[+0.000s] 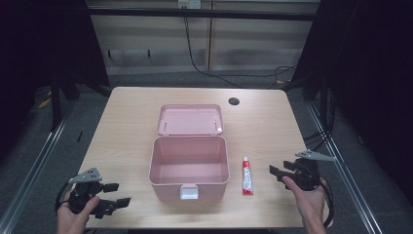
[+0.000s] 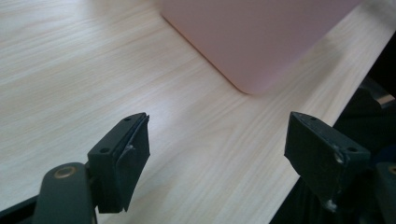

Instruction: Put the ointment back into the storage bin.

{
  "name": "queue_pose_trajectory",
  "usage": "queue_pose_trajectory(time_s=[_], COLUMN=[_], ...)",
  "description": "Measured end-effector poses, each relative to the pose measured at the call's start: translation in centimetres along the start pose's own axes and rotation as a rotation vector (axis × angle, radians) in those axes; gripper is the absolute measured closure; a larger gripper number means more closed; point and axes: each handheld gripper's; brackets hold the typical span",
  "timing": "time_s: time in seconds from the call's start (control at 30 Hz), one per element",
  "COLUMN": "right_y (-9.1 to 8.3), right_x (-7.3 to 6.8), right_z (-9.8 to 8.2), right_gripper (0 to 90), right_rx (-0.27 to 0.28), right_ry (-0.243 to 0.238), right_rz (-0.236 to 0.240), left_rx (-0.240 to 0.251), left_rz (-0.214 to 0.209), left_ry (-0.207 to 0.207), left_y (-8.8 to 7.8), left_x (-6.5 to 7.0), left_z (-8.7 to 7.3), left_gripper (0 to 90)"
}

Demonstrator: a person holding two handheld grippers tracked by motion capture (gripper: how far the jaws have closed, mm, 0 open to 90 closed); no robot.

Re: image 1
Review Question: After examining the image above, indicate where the black stand leg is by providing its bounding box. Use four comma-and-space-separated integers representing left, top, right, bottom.
49, 76, 63, 133

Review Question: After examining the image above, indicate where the person's left hand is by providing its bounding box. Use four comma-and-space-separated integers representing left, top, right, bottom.
56, 183, 101, 234

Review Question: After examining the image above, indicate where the black curtain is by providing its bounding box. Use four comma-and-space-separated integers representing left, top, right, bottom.
0, 0, 111, 154
290, 0, 413, 203

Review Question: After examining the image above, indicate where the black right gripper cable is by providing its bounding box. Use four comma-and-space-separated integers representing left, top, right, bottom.
319, 176, 336, 229

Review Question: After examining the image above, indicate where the white wall socket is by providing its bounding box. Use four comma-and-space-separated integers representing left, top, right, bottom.
177, 0, 203, 10

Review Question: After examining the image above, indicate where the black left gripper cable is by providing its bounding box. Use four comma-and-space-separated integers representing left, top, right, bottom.
54, 180, 76, 214

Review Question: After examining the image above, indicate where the black horizontal frame bar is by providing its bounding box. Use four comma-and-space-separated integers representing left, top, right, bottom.
87, 7, 321, 22

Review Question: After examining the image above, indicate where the person's right hand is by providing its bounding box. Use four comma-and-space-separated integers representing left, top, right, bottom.
281, 175, 328, 228

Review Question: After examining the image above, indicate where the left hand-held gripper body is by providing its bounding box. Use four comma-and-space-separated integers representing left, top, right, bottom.
67, 167, 106, 219

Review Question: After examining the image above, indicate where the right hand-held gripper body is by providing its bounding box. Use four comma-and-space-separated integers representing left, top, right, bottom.
283, 148, 337, 192

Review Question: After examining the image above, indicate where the pink plastic storage box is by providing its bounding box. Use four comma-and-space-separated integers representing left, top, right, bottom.
148, 103, 231, 202

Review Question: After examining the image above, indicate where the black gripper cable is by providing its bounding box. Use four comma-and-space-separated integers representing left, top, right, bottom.
319, 176, 336, 229
54, 180, 76, 214

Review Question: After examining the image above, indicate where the long black wall cable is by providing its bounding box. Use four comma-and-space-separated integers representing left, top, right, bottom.
183, 15, 297, 90

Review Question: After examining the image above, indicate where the metal floor rail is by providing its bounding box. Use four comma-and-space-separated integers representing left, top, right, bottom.
0, 106, 76, 234
306, 102, 385, 234

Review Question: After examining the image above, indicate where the yellow floor tape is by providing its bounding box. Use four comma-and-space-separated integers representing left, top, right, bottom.
37, 97, 53, 110

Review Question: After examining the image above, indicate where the red and white ointment tube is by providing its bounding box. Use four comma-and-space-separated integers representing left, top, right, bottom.
242, 156, 254, 196

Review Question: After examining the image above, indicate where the bundle of black cables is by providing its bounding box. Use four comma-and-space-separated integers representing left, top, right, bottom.
303, 86, 337, 152

